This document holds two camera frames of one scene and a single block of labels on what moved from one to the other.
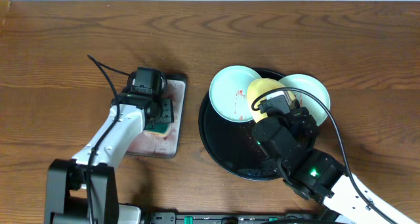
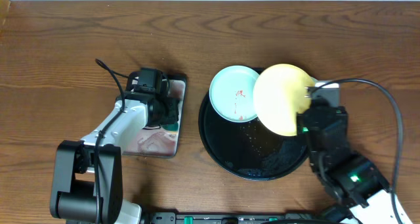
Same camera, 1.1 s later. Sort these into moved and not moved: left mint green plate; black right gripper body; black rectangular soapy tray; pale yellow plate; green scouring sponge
Moved: black right gripper body; green scouring sponge; pale yellow plate
Not moved: black rectangular soapy tray; left mint green plate
